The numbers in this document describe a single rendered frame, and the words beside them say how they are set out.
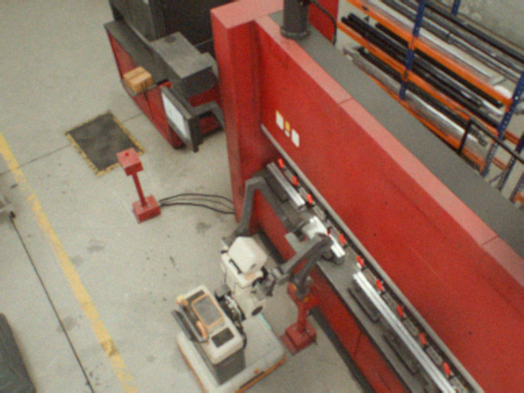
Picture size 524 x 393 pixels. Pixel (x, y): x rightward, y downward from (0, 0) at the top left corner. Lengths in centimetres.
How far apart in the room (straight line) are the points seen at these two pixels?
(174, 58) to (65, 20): 472
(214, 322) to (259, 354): 70
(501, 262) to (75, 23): 703
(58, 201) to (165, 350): 209
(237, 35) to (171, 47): 64
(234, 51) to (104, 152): 291
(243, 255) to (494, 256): 159
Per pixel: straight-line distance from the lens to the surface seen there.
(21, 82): 755
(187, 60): 389
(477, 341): 291
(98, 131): 645
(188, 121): 395
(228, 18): 361
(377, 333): 372
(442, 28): 518
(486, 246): 245
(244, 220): 358
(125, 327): 485
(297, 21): 334
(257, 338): 431
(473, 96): 504
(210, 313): 372
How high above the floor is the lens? 420
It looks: 50 degrees down
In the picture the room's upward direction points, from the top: 3 degrees counter-clockwise
